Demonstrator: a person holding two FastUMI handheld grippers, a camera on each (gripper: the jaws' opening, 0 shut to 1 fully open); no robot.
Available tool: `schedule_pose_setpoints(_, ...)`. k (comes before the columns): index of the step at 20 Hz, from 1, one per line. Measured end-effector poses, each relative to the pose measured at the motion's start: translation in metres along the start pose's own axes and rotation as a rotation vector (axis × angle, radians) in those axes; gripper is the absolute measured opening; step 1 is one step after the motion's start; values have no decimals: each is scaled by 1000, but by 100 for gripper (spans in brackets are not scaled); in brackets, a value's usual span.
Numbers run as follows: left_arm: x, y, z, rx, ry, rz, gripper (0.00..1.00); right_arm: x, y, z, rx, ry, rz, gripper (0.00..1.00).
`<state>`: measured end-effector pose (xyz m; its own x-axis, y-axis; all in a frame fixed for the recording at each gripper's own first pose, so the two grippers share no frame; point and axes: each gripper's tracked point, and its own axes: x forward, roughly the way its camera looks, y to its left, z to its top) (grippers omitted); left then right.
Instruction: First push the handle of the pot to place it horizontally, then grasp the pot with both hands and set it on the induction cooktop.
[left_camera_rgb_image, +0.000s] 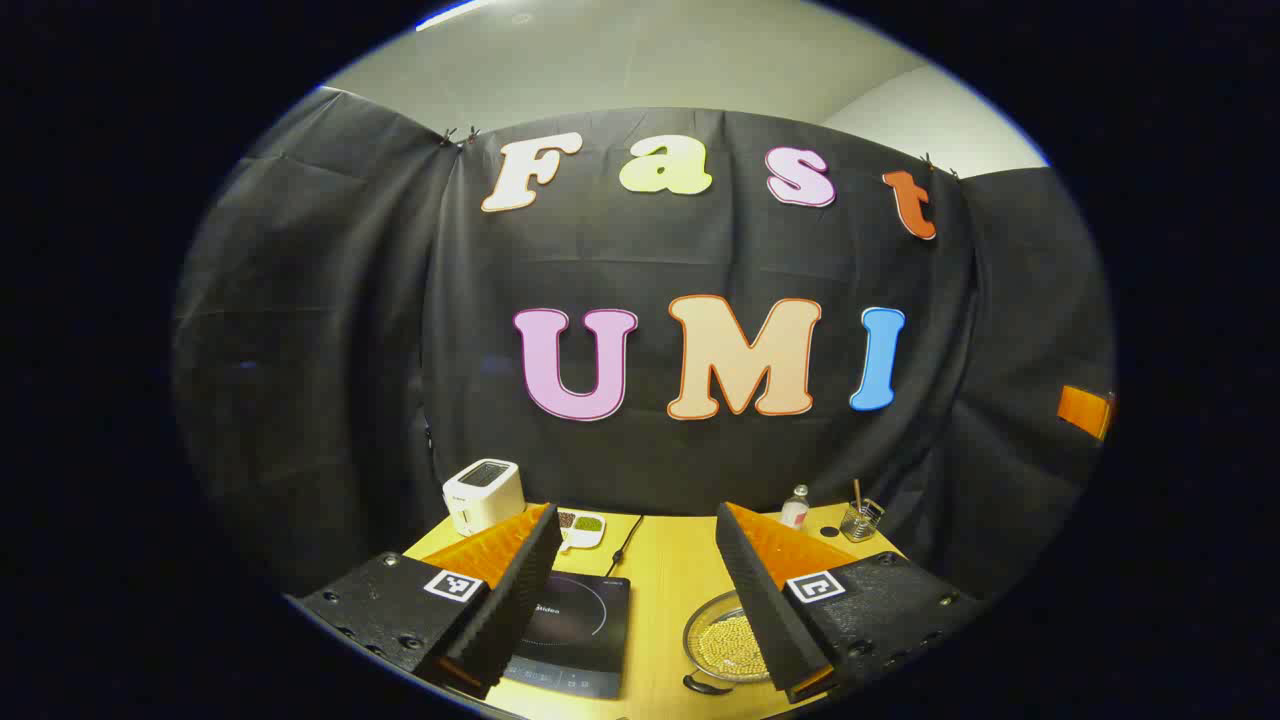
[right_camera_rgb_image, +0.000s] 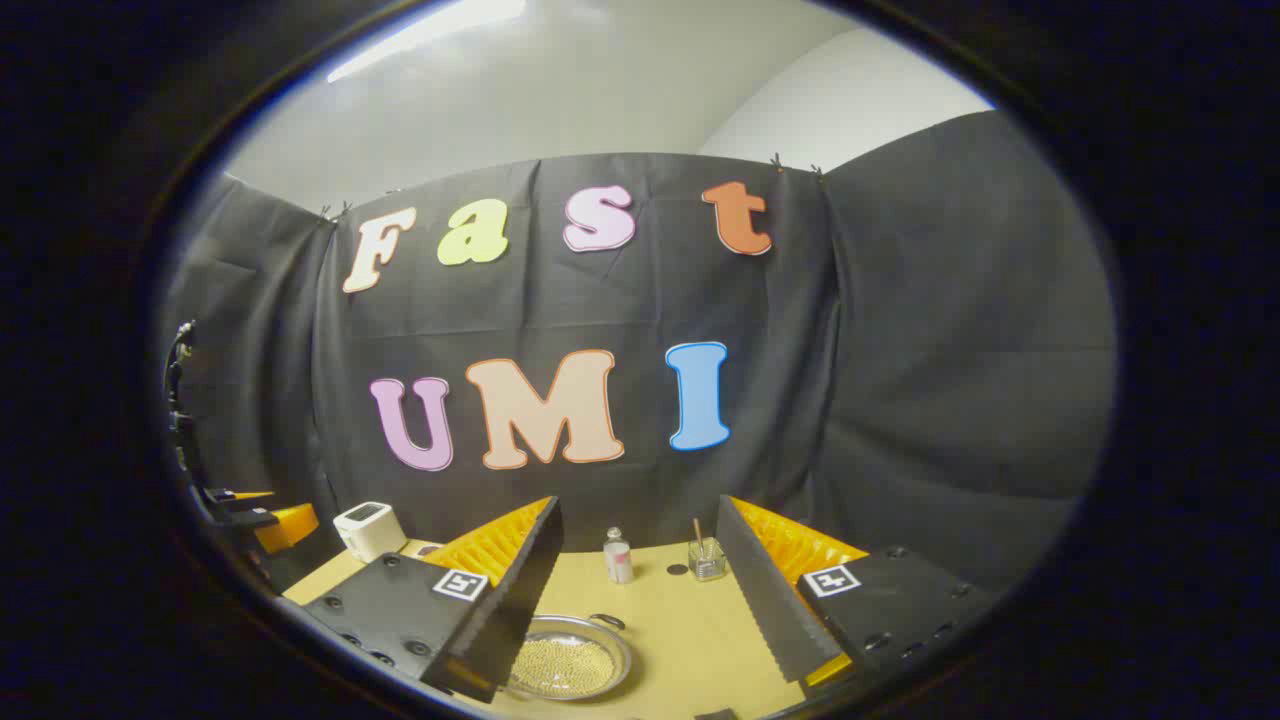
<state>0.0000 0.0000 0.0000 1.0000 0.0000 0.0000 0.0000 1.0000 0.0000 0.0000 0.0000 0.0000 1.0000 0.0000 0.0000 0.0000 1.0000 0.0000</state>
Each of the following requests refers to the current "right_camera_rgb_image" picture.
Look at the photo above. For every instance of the white toaster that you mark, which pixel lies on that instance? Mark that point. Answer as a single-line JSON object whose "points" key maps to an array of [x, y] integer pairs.
{"points": [[372, 535]]}

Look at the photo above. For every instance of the small white bottle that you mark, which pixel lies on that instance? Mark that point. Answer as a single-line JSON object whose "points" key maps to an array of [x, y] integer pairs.
{"points": [[618, 560]]}

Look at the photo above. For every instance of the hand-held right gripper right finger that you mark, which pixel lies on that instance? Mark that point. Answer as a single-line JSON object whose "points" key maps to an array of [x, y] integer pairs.
{"points": [[770, 600]]}

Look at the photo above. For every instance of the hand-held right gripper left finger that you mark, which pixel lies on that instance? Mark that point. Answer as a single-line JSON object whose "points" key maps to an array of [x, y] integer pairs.
{"points": [[520, 600]]}

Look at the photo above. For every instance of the glass jar with stick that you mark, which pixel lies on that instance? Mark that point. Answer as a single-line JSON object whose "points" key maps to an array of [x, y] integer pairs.
{"points": [[707, 562]]}

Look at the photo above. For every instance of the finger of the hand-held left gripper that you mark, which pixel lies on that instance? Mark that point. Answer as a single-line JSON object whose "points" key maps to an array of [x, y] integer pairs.
{"points": [[235, 496], [285, 526]]}

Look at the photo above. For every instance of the pile of soybeans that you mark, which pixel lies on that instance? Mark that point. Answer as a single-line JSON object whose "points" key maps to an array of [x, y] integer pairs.
{"points": [[560, 665]]}

